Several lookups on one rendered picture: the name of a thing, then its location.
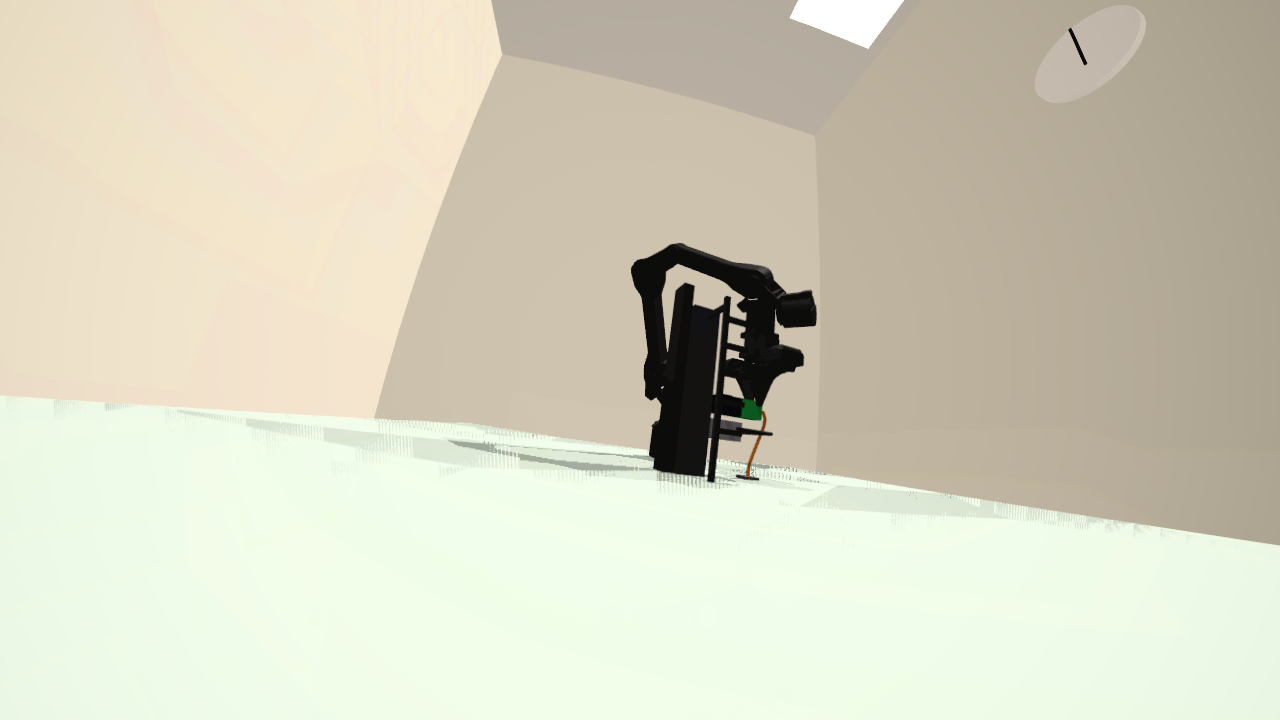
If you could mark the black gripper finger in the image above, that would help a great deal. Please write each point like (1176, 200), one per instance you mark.
(746, 386)
(762, 378)

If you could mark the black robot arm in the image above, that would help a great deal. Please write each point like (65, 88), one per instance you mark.
(749, 280)

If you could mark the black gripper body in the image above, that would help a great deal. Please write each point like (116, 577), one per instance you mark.
(760, 340)

